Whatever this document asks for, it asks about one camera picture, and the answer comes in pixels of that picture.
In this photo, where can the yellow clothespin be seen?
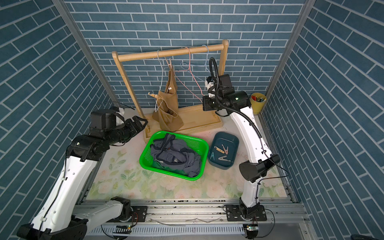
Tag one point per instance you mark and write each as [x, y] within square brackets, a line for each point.
[219, 150]

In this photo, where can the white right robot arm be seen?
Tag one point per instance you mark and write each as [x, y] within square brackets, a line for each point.
[261, 159]

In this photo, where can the light blue wire hanger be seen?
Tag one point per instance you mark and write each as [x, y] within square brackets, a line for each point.
[204, 66]

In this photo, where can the tan tank top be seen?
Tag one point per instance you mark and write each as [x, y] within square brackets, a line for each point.
[168, 108]

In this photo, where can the green plastic basket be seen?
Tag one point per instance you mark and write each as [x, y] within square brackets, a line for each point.
[198, 145]

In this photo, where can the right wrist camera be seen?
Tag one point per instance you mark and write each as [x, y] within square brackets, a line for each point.
[222, 87]

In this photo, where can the pink clothespin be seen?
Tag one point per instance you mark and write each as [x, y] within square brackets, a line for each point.
[226, 149]

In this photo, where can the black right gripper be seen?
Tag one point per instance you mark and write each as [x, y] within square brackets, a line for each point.
[206, 104]

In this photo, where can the tan clothespin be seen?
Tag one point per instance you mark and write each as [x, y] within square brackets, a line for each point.
[154, 96]

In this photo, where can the yellow pen cup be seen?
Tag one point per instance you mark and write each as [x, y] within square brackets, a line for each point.
[257, 101]

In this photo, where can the beige clothespin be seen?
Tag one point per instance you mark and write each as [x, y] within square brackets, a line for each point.
[224, 159]
[169, 63]

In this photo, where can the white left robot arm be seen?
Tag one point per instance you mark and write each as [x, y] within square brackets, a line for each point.
[56, 221]

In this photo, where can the dark teal plastic tray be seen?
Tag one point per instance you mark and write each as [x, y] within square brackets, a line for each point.
[228, 140]

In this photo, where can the green tank top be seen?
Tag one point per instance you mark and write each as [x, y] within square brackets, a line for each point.
[158, 165]

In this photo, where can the dark grey tank top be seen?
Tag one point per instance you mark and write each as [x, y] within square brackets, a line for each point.
[175, 153]

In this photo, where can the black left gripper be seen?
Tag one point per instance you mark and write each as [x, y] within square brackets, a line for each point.
[134, 129]

